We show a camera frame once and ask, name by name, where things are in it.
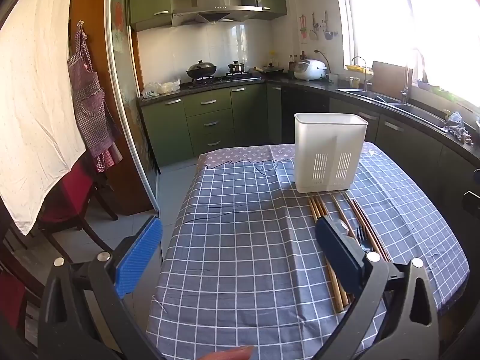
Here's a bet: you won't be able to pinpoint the metal spoon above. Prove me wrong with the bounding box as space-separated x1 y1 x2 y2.
335 217 355 239

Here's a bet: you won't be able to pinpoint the steel range hood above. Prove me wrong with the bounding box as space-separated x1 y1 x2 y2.
169 0 265 28

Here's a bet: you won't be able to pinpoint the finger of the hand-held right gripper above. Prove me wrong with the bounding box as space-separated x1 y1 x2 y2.
463 191 480 215

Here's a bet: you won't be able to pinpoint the green lower cabinets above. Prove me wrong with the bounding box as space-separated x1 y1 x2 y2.
139 82 480 256

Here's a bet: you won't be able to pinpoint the black wok with lid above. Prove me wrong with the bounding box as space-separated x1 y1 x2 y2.
186 59 218 79

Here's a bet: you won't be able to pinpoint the gas stove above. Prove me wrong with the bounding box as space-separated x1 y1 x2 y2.
185 74 262 87

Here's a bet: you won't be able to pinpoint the person's left hand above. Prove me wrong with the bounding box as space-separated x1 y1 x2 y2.
197 345 256 360

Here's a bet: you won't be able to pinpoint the white plastic utensil holder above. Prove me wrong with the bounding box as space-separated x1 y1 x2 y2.
293 112 369 194

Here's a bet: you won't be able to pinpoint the sauce bottles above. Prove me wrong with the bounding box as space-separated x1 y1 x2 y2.
288 53 306 74

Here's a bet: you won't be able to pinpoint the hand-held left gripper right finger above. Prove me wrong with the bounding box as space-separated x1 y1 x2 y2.
316 217 439 360

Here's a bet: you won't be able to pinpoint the small curved faucet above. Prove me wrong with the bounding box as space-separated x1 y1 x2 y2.
351 56 370 91

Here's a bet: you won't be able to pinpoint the hanging ladle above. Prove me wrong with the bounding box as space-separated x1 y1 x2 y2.
322 11 335 41

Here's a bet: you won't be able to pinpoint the checkered apron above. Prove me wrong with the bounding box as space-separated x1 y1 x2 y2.
67 20 124 173

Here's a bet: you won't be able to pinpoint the white hanging cloth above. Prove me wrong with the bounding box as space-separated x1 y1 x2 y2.
0 0 88 236

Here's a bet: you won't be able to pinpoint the metal fork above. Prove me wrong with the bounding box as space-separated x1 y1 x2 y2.
355 226 373 253

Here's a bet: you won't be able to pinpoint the plastic bags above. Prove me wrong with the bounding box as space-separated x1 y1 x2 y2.
140 77 181 98

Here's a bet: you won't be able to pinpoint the white rice cooker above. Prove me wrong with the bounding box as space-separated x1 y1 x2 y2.
293 59 329 82

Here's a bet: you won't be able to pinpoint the black power cord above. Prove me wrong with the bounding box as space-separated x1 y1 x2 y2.
314 49 331 74

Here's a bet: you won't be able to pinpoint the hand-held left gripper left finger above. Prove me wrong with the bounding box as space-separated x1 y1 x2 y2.
37 215 166 360

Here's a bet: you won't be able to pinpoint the black countertop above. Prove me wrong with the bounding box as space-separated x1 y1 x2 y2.
137 77 480 158

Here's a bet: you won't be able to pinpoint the row of chopsticks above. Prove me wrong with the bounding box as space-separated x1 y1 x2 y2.
307 191 392 314

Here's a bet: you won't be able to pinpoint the tall steel faucet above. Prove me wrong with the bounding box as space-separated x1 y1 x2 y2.
401 49 428 105

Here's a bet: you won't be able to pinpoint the steel double sink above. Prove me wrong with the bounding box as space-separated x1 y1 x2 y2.
337 88 447 128

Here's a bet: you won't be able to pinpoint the black frying pan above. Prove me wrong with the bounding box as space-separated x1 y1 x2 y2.
253 64 286 76

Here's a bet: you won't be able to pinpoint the purple patterned cloth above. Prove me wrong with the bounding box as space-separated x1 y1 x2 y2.
198 142 385 169

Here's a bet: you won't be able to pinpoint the red cushioned wooden chair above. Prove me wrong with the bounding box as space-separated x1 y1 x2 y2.
0 232 42 346
37 154 119 256

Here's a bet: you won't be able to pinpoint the blue plaid tablecloth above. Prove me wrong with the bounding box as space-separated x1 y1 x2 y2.
145 154 470 360

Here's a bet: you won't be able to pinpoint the kitchen window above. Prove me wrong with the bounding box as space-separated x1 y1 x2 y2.
335 0 480 102

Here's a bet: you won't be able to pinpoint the wooden cutting board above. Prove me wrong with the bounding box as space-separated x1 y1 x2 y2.
371 61 413 94

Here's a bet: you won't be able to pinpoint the glass sliding door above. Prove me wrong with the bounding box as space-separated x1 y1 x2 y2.
104 0 160 214

